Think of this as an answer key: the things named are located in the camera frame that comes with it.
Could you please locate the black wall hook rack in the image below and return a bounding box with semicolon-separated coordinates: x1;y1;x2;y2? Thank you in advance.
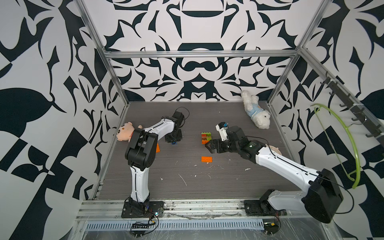
320;72;384;144

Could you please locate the pink plush pig toy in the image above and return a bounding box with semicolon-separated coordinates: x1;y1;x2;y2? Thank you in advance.
116;122;136;142

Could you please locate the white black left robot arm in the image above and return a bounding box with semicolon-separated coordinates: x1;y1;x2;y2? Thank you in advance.
125;111;186;211

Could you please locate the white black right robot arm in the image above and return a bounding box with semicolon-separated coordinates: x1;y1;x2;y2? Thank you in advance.
205;122;344;224

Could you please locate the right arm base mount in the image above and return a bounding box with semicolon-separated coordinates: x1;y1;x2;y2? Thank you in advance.
244;189;287;216

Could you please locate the orange 2x4 lego plate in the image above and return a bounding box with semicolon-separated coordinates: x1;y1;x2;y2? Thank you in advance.
201;157;213;163

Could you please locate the white plush dog blue shirt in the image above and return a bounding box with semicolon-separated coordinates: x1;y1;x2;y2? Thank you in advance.
241;91;271;130

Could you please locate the green plastic hoop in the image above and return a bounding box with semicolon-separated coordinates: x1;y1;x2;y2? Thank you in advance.
310;103;361;190

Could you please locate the white slotted cable duct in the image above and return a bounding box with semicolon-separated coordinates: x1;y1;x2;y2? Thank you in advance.
86;219;264;231

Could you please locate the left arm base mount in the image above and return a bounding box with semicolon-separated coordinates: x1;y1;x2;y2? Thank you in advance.
121;197;165;219

